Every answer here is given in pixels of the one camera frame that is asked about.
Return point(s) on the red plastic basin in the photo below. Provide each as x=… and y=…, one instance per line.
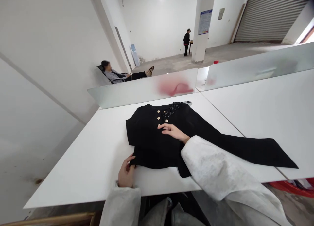
x=289, y=186

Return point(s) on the small wooden stand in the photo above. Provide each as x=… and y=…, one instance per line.
x=191, y=47

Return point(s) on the grey roller shutter door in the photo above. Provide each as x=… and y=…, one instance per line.
x=267, y=14

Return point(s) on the white water dispenser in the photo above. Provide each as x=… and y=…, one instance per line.
x=135, y=55

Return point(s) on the black jacket with gold buttons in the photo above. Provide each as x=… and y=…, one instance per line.
x=147, y=140

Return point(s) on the person's legs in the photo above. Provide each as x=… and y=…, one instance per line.
x=169, y=212

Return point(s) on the wooden chair rail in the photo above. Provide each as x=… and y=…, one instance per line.
x=59, y=219

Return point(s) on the small grey wall notice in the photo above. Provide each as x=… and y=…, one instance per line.
x=221, y=13

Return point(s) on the person's right hand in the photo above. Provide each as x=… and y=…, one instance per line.
x=178, y=133

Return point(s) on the blurred red object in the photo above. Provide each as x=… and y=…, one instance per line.
x=175, y=87

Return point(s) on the person's left hand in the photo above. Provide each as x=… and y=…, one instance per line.
x=125, y=177

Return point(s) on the black reclining chair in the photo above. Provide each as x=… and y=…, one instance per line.
x=101, y=70

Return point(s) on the blue wall poster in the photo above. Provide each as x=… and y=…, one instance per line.
x=204, y=22

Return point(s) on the frosted glass desk divider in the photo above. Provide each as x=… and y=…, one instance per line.
x=257, y=68
x=127, y=93

